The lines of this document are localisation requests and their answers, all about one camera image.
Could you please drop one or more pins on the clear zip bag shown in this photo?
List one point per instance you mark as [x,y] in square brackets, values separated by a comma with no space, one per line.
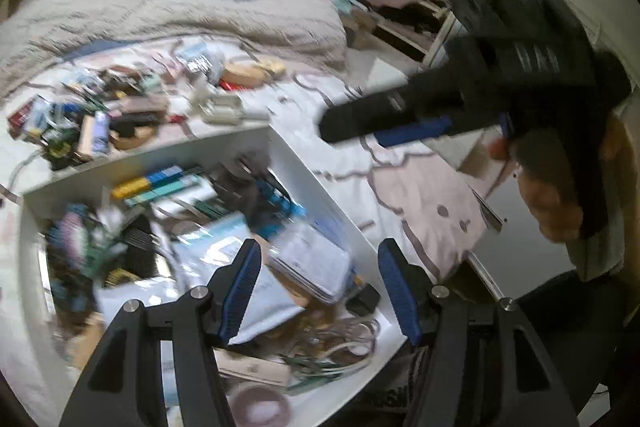
[200,59]

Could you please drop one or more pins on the fluffy beige blanket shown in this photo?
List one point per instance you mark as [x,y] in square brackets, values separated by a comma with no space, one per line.
[200,17]

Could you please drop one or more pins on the white cardboard carton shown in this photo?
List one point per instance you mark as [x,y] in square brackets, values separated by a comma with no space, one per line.
[395,74]

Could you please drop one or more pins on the blue white blister pack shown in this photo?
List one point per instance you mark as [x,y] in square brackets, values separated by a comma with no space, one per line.
[47,119]

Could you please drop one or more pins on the red packet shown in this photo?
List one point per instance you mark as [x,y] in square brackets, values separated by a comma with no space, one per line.
[229,85]

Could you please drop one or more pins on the white pouch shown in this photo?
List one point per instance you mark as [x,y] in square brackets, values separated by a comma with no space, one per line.
[200,252]

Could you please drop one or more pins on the brown tape roll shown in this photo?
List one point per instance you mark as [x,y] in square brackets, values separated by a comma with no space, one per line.
[260,407]

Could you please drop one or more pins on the round wooden tray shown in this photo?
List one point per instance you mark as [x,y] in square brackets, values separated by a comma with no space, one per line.
[135,141]

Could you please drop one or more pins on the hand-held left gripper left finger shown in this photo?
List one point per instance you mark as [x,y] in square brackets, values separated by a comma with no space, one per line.
[242,287]

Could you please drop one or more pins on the black power adapter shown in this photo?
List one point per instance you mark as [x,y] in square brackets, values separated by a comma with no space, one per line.
[362,299]

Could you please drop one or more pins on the clear packet of papers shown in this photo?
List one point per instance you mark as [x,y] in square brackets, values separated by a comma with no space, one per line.
[310,262]

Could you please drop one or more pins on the person's right hand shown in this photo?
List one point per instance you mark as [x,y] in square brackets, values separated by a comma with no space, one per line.
[550,212]

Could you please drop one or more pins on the printed blanket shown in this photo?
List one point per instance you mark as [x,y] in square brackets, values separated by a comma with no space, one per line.
[415,187]

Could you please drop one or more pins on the yellow tissue pack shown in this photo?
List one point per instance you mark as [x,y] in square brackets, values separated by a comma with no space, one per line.
[272,67]

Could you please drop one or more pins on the white storage box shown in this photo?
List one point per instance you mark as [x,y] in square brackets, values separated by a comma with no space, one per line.
[300,167]

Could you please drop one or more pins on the white plastic dispenser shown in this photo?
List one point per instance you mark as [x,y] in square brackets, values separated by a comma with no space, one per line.
[220,107]

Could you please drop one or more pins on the teal tube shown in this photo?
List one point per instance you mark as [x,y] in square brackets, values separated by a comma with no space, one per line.
[175,192]

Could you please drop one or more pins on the beige printed carton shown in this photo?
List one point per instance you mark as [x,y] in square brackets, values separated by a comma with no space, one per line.
[250,369]

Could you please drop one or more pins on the oval wooden box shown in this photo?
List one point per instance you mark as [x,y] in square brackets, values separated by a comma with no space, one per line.
[245,74]

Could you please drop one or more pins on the open closet with clothes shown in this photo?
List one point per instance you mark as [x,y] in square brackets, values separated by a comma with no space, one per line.
[400,2]

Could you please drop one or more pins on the yellow blue tube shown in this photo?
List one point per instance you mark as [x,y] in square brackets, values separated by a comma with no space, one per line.
[135,187]

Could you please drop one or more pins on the red box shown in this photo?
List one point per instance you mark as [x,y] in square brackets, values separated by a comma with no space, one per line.
[22,114]

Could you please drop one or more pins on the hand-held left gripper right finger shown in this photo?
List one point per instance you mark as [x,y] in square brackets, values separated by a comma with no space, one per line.
[400,292]

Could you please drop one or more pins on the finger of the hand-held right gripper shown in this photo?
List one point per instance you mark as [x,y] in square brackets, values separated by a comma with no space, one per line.
[415,131]
[390,109]

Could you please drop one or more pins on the blue bed sheet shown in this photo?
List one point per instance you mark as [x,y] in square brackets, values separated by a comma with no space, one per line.
[95,48]

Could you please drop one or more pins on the purple tube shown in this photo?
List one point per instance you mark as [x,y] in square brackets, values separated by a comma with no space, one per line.
[101,134]

